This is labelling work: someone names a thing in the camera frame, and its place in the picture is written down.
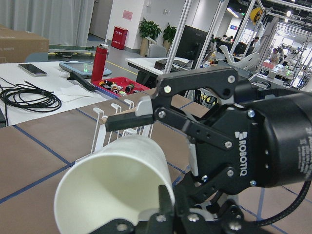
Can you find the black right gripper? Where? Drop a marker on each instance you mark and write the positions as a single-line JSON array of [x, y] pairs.
[[263, 143]]

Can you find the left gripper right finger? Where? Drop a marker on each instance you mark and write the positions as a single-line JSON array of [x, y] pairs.
[[166, 208]]

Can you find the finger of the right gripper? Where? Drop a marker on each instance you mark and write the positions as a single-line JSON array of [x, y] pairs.
[[192, 200], [219, 82]]

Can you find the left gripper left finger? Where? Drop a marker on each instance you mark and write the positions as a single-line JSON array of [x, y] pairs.
[[122, 226]]

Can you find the pale green white cup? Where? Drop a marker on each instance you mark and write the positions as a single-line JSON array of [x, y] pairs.
[[121, 180]]

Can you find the black monitor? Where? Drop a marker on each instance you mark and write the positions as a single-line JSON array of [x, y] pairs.
[[191, 44]]

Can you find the potted plant right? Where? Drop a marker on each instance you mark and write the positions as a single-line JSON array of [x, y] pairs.
[[168, 36]]

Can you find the potted plant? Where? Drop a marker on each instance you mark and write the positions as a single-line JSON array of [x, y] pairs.
[[148, 29], [168, 36]]

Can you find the potted plant left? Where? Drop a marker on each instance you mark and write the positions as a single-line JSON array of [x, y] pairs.
[[148, 29]]

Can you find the red parts tray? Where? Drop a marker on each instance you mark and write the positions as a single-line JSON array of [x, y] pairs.
[[119, 86]]

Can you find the red fire cabinet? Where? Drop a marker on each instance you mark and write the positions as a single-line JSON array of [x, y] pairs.
[[119, 37]]

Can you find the red water bottle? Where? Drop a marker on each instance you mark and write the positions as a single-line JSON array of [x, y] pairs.
[[99, 63]]

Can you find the teach pendant tablet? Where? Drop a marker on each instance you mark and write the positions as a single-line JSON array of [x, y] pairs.
[[84, 68]]

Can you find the smartphone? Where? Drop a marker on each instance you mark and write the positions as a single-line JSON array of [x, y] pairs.
[[32, 70]]

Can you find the cardboard box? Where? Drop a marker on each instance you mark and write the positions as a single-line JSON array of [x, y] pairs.
[[22, 46]]

